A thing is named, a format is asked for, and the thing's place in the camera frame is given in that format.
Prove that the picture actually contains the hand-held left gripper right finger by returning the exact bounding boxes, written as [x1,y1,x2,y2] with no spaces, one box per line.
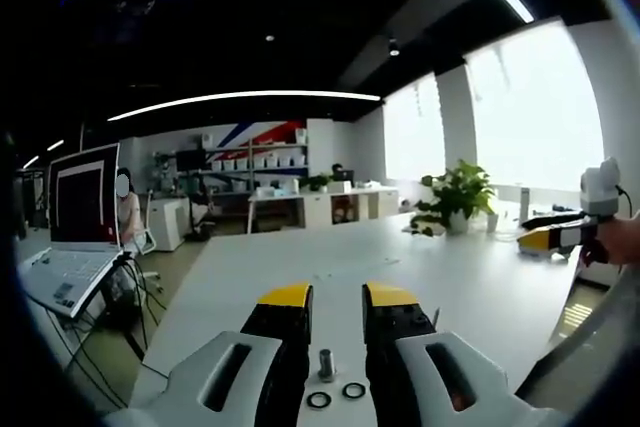
[362,280,559,427]

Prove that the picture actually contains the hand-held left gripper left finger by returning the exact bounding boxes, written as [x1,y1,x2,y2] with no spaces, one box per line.
[102,282,315,427]

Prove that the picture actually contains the metal threaded stud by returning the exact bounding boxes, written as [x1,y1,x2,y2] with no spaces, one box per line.
[317,348,337,382]

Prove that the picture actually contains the person's right hand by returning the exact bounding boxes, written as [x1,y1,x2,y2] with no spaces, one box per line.
[597,211,640,266]

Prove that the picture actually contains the large green potted plant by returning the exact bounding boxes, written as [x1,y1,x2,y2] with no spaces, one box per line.
[410,159,497,238]

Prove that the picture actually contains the white low cabinet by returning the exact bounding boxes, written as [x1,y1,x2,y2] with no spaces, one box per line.
[148,195,192,252]

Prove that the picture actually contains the white office desk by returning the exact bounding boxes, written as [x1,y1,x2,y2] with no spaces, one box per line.
[247,185,401,234]

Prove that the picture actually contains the small green potted plant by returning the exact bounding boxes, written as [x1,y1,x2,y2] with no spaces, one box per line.
[298,173,335,194]

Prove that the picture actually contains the shelf with white bins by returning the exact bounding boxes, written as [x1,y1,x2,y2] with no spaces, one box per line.
[203,140,310,194]

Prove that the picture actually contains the black monitor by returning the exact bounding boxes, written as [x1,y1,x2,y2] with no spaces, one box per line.
[175,148,207,173]

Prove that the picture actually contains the white laptop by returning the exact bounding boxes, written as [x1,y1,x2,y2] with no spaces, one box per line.
[17,142,126,319]

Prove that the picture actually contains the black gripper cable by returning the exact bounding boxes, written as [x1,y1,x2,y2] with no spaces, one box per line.
[616,184,634,219]

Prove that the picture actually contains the bundle of black cables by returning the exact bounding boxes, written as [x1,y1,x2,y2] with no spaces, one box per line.
[47,254,169,401]

